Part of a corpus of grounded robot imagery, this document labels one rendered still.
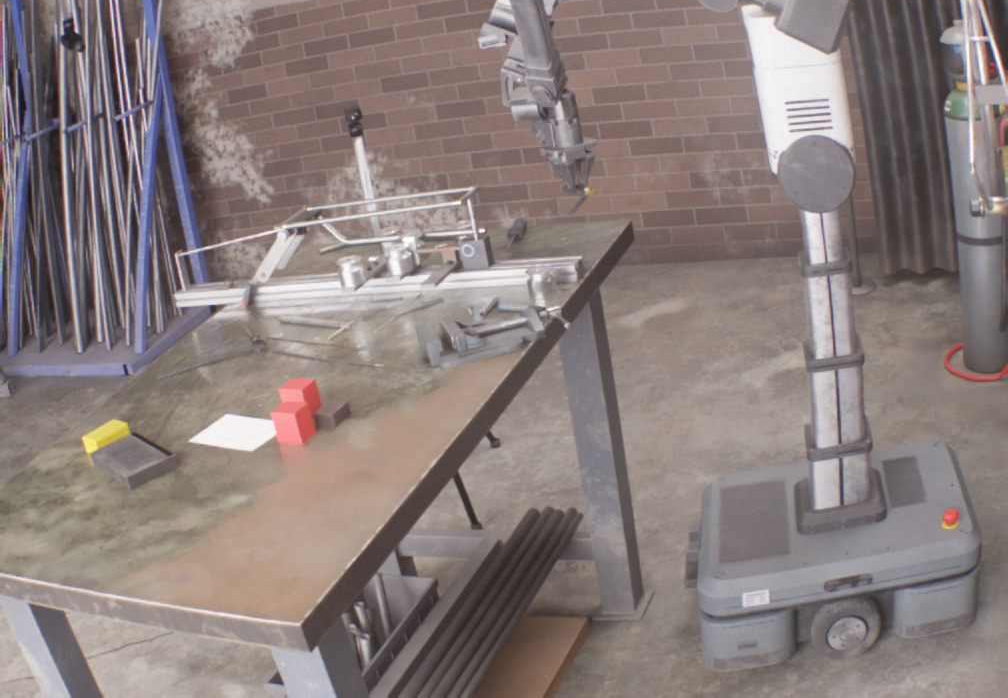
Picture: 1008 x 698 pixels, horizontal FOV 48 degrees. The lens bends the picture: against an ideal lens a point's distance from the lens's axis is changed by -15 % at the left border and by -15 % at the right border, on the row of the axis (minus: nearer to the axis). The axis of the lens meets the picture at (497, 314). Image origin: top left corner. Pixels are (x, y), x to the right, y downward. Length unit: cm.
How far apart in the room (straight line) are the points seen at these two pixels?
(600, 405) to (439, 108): 286
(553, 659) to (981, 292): 181
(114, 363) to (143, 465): 346
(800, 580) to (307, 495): 113
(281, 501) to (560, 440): 219
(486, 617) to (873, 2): 273
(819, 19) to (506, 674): 152
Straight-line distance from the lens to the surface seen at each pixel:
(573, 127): 253
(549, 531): 290
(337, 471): 182
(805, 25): 214
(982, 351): 391
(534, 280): 233
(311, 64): 559
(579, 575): 316
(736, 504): 282
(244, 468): 190
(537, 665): 277
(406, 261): 248
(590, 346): 265
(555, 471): 370
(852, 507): 266
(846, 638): 264
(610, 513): 281
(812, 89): 232
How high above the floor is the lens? 162
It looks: 19 degrees down
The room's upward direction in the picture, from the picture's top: 11 degrees counter-clockwise
